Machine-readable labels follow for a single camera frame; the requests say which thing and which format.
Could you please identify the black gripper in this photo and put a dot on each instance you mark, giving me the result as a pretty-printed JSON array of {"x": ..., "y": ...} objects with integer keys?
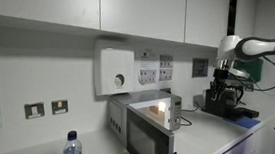
[{"x": 222, "y": 78}]

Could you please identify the silver microwave oven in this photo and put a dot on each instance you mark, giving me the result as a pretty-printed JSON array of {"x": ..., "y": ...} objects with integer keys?
[{"x": 139, "y": 97}]

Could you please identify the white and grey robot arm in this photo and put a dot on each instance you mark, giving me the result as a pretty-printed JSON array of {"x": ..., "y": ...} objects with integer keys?
[{"x": 255, "y": 47}]

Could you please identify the brown item inside microwave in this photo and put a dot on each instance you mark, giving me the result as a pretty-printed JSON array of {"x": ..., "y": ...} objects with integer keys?
[{"x": 153, "y": 110}]

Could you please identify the microwave door with dark window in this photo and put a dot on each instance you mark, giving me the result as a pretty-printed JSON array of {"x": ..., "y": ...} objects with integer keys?
[{"x": 146, "y": 143}]

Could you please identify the black countertop machine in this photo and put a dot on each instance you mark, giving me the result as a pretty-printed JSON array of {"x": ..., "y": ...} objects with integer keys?
[{"x": 236, "y": 112}]

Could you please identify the blue mat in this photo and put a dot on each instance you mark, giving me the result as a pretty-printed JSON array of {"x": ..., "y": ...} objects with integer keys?
[{"x": 245, "y": 123}]

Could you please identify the white base cabinet drawer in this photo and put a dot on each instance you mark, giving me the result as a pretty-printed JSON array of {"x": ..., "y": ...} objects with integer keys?
[{"x": 250, "y": 147}]

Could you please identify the white paper notice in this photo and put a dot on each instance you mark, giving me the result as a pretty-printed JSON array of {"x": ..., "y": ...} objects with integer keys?
[{"x": 147, "y": 61}]

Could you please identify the narrow white upper cabinet door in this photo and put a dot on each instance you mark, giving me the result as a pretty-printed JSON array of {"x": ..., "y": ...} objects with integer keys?
[{"x": 245, "y": 10}]

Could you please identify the white paper towel dispenser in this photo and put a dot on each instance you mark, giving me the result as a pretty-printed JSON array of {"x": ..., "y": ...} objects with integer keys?
[{"x": 113, "y": 69}]

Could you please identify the wide white upper cabinet door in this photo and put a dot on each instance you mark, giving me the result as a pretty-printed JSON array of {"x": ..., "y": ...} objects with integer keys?
[{"x": 37, "y": 8}]

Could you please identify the grey wall socket box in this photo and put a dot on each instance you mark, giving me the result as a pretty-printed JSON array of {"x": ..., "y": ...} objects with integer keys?
[{"x": 198, "y": 102}]

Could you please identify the dark framed wall sign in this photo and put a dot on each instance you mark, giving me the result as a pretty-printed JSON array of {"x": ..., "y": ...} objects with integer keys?
[{"x": 200, "y": 67}]

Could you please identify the green wall sign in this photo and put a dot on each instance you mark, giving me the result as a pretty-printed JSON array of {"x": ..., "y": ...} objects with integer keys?
[{"x": 256, "y": 71}]

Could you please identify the white double wall socket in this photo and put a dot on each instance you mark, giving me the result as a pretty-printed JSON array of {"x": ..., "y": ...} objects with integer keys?
[
  {"x": 148, "y": 76},
  {"x": 166, "y": 74}
]

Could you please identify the steel wall socket plate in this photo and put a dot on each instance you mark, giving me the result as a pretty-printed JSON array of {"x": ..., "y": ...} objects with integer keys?
[{"x": 60, "y": 107}]

